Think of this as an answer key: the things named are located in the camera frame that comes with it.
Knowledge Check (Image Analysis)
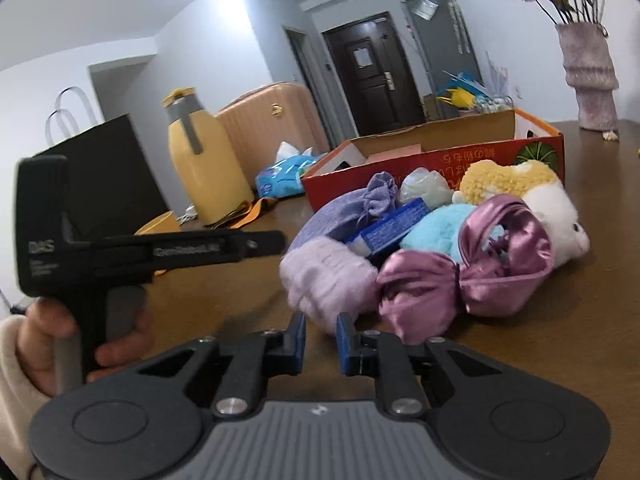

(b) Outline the light blue plush ball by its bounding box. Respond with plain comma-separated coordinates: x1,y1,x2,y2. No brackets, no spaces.
388,204,476,264

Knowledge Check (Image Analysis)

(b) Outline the person's left hand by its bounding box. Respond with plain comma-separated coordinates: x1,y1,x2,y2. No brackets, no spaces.
14,296,156,399

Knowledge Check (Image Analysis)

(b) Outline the cream sleeve left forearm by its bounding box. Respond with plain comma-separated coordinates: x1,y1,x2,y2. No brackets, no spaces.
0,315,50,480

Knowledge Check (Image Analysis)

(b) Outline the pink satin scrunchie bow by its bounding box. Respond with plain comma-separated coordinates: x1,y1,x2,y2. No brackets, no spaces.
378,194,554,344

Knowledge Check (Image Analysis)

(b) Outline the grey refrigerator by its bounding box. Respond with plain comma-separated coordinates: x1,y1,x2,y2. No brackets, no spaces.
401,0,483,96

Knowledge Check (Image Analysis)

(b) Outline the peach hard-shell suitcase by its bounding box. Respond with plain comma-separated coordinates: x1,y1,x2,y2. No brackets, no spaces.
216,81,329,185

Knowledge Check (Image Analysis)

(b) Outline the orange strap cloth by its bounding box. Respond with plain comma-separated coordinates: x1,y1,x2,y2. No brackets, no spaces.
207,197,278,230

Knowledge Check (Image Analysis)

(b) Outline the purple knit drawstring pouch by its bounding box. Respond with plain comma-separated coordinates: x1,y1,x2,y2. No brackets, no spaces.
288,171,398,250

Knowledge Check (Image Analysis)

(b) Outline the white plastic bag bundle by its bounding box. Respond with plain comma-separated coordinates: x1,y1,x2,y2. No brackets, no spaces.
399,167,454,210

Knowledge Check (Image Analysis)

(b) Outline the orange cardboard box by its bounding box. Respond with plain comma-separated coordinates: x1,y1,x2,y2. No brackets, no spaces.
302,110,565,210

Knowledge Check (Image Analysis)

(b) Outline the dark brown entrance door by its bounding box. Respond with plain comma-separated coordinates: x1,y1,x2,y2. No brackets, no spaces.
322,12,425,136

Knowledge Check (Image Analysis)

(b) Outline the storage rack with clutter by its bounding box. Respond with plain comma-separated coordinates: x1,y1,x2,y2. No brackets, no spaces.
436,72,515,114

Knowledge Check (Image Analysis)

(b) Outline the yellow white plush toy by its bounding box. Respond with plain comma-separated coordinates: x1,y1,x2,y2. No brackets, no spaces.
452,159,590,269

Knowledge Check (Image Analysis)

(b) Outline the yellow thermos jug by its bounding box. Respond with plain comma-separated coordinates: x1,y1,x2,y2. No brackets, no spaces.
163,87,254,226

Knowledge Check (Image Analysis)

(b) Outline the pink ribbed vase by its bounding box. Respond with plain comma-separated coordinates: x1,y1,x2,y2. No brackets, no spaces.
556,22,620,133

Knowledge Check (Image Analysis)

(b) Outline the blue wet wipes pack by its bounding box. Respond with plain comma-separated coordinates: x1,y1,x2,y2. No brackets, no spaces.
255,141,322,200

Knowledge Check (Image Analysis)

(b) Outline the lilac fluffy towel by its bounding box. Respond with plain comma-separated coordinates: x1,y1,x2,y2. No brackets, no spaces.
279,236,380,335

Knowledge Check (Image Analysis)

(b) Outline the black paper shopping bag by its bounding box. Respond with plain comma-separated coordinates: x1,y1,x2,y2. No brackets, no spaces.
40,86,169,240

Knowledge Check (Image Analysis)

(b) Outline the yellow mug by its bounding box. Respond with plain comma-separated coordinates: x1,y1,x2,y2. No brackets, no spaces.
136,211,181,235

